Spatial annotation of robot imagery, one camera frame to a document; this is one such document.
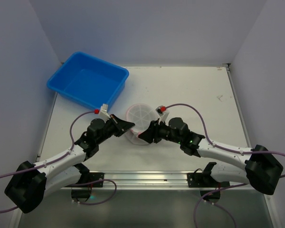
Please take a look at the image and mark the white mesh laundry bag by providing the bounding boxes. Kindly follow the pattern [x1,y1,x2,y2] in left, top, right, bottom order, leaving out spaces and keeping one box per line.
[125,104,159,145]

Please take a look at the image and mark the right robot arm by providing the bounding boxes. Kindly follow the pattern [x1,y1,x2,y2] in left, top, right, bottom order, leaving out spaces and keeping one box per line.
[138,117,283,195]

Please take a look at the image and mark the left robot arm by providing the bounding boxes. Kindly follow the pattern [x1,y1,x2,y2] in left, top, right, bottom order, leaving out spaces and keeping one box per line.
[4,114,135,213]

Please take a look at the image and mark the blue plastic bin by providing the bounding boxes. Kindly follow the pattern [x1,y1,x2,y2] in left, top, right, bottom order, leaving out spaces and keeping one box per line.
[47,52,129,109]

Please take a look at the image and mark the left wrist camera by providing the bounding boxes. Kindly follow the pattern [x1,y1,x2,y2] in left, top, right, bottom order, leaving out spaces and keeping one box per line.
[94,104,110,122]

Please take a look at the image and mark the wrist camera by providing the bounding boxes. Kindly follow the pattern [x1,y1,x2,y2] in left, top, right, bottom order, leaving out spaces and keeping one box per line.
[94,104,110,122]
[155,105,170,124]

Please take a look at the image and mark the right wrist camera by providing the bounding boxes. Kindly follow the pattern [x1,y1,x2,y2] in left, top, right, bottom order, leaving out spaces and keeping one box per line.
[155,105,170,124]

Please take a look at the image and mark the aluminium rail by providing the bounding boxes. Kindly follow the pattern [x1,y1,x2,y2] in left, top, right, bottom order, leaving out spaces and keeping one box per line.
[61,172,247,190]

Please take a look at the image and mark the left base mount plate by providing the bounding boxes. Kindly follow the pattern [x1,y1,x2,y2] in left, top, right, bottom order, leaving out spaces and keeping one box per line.
[87,172,105,188]

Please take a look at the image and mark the base mount plate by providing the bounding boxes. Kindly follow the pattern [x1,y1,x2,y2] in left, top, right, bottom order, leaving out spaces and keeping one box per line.
[87,172,105,188]
[187,168,205,188]

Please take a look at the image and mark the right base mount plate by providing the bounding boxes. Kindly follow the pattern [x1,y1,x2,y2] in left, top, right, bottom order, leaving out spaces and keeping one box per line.
[187,168,205,188]

